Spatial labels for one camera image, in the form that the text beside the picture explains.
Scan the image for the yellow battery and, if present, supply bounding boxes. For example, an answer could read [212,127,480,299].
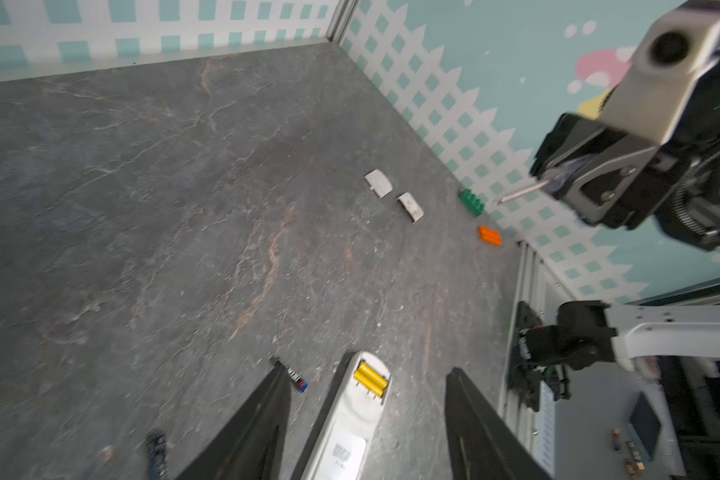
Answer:
[355,361,388,396]
[353,370,388,398]

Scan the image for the white battery cover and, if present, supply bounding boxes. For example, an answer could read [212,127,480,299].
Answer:
[397,192,424,223]
[364,169,393,199]

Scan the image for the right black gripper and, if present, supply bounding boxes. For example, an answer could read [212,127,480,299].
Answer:
[530,113,696,230]

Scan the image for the white air conditioner remote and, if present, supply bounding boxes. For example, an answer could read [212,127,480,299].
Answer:
[302,351,391,480]

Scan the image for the small orange brick right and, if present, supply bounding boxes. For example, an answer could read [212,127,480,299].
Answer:
[478,226,503,246]

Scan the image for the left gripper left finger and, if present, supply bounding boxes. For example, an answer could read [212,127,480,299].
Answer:
[179,366,292,480]

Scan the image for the lower yellow battery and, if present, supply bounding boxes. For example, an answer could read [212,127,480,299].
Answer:
[353,370,388,398]

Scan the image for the black AAA battery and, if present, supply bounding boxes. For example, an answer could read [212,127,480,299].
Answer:
[272,357,308,393]
[147,431,169,480]

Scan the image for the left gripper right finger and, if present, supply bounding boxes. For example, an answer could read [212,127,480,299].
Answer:
[444,368,551,480]

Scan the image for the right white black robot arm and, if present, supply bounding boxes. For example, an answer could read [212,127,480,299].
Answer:
[531,58,720,303]

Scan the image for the upper yellow battery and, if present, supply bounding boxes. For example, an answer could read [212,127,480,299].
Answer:
[355,361,388,396]

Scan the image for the green toy brick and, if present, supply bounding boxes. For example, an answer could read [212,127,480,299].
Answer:
[459,189,485,217]

